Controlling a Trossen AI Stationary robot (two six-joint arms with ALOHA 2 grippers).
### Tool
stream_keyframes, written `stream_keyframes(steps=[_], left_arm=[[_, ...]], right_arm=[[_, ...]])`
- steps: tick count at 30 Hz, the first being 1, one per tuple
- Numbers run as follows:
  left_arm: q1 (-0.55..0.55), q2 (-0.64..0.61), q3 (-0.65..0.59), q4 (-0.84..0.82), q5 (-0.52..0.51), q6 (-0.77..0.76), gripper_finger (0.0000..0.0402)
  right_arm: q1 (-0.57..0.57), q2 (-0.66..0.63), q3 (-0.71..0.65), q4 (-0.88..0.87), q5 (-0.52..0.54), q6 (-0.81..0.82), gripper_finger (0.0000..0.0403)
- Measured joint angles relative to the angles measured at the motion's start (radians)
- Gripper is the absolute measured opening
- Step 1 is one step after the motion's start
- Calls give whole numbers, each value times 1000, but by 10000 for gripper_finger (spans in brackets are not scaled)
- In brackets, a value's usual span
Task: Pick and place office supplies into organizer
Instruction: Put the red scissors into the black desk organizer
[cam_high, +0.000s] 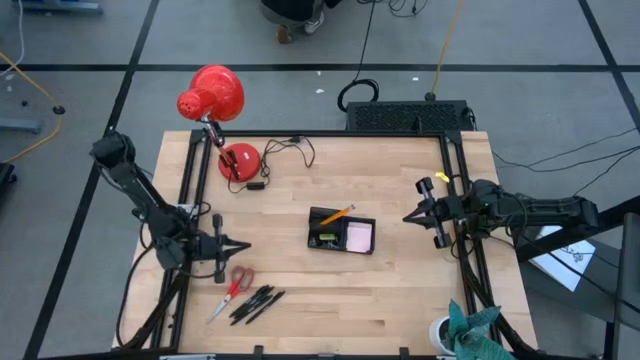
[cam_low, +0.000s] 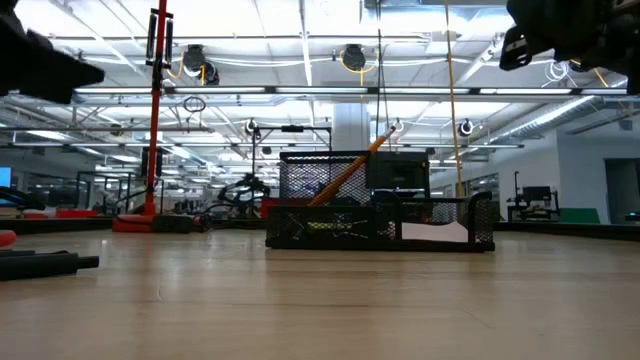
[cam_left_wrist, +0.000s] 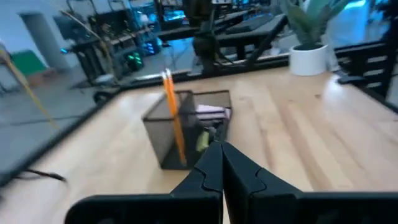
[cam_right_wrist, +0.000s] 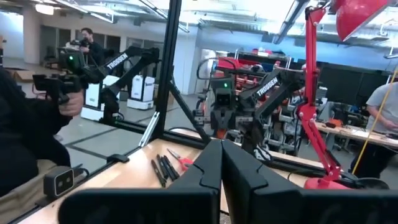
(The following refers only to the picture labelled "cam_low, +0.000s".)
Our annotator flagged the long ceiling light bar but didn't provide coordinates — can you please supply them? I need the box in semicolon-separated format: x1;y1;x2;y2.
73;85;629;98

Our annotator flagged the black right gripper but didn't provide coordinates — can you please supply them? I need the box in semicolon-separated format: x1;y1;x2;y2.
498;0;640;96

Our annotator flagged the black monitor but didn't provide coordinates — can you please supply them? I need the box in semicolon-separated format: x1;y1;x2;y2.
368;151;432;192

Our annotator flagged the red bin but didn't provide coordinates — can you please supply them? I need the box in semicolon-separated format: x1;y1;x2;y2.
23;207;102;220

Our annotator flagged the black background workstation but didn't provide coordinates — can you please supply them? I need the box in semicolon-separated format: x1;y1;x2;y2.
506;171;562;223

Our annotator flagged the black ceiling cable reel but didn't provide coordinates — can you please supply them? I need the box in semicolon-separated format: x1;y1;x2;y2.
339;43;379;87
180;43;222;87

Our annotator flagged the yellow hanging strap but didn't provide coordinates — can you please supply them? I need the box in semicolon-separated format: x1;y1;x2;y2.
443;0;466;198

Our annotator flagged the green panel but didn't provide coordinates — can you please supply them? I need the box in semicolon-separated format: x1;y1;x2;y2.
558;207;601;225

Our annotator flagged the black hanging cable loop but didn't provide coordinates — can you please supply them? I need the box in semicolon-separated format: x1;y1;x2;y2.
182;95;208;115

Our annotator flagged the black clamp on pole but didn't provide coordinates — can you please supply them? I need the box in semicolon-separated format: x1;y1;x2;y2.
145;8;175;69

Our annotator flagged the black box at stand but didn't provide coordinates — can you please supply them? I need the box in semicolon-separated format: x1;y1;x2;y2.
152;214;195;235

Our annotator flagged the red crate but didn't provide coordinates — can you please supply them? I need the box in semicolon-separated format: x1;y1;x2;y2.
259;196;282;220

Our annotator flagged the white paper note pad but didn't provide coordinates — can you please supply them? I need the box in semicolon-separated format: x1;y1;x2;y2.
401;220;470;244

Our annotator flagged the red stand pole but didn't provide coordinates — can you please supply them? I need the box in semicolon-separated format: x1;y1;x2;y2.
143;0;169;217

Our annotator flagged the black mesh desk organizer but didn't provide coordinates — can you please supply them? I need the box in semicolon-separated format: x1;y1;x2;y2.
264;150;497;253

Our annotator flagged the black overhead frame rig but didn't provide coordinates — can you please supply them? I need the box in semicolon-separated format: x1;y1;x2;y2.
251;124;333;176

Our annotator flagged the red stand base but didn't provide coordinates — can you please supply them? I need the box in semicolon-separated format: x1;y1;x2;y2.
111;213;157;234

